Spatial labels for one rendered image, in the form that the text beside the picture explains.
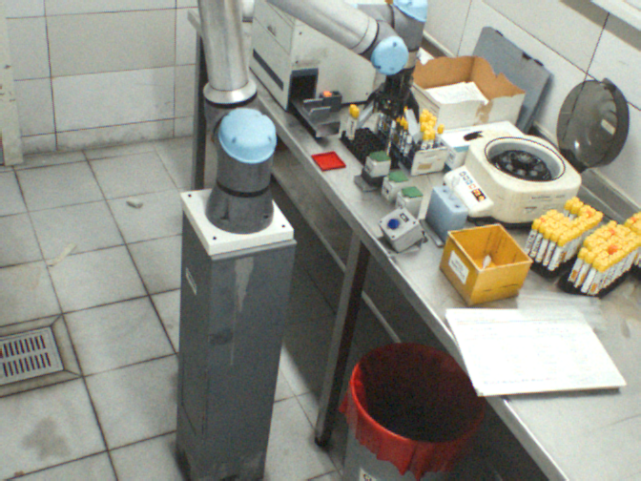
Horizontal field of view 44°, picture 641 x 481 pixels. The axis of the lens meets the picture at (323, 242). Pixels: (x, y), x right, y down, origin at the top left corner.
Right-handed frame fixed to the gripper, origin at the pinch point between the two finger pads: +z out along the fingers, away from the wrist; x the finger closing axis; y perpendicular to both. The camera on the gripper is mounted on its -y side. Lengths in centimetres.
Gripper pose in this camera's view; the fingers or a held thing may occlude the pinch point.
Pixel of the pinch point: (387, 135)
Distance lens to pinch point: 197.0
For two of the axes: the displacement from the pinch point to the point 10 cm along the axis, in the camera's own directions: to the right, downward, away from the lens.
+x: 9.5, 2.7, -1.7
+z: -1.2, 7.8, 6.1
